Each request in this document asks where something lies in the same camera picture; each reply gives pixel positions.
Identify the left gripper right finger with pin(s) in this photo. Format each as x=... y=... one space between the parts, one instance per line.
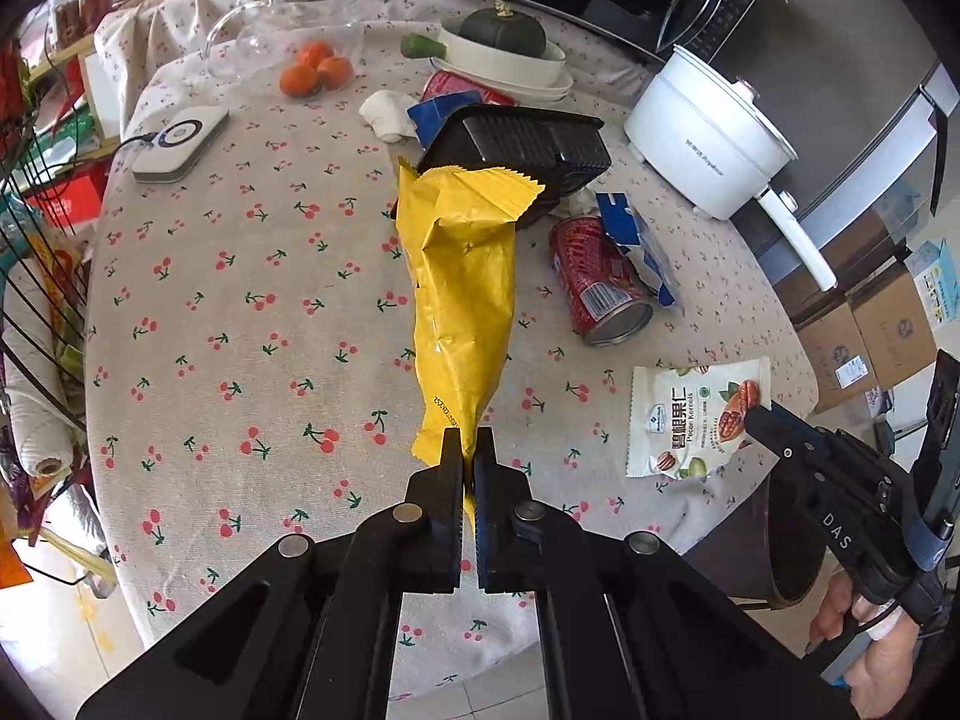
x=627 y=629

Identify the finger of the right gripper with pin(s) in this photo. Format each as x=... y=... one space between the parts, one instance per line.
x=797 y=444

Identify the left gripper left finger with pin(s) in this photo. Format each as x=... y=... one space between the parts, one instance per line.
x=309 y=628

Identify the white nut snack bag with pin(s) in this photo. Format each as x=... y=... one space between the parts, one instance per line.
x=687 y=423

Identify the blue white torn carton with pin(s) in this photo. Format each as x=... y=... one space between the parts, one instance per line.
x=634 y=238

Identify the red drink can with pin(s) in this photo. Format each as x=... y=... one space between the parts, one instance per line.
x=606 y=303
x=443 y=83

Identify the black plastic food tray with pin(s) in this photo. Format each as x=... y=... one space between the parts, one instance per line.
x=497 y=165

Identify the yellow snack wrapper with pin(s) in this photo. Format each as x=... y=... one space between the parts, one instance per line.
x=457 y=227

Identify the dark brown trash bin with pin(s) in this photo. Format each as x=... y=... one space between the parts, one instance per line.
x=766 y=550

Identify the white kitchen scale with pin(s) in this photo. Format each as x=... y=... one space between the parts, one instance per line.
x=173 y=151

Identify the person's right hand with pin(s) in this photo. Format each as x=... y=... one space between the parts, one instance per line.
x=881 y=676

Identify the cardboard box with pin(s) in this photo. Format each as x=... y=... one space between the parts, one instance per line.
x=843 y=368
x=893 y=325

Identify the white electric cooking pot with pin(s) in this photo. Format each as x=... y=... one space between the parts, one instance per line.
x=708 y=139

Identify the white paper towel roll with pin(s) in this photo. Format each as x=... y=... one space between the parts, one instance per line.
x=42 y=433

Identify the grey refrigerator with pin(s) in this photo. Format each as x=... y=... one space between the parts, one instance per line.
x=867 y=92

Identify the cherry print tablecloth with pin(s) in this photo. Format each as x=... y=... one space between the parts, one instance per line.
x=249 y=366

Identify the white plate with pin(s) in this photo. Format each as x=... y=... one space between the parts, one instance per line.
x=529 y=94

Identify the white ceramic bowl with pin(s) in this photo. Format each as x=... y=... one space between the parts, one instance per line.
x=498 y=65

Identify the dark green pumpkin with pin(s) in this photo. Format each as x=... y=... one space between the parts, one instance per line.
x=504 y=28

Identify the crumpled white tissue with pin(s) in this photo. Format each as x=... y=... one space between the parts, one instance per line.
x=387 y=115

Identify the orange tangerine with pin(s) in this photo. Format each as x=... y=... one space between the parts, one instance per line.
x=299 y=81
x=314 y=54
x=335 y=72

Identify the green cucumber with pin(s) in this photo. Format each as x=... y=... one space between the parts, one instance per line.
x=421 y=46

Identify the glass jar with wooden lid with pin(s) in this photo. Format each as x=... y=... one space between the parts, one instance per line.
x=256 y=40

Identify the black wire rack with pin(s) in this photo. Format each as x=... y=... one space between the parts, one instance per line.
x=35 y=226

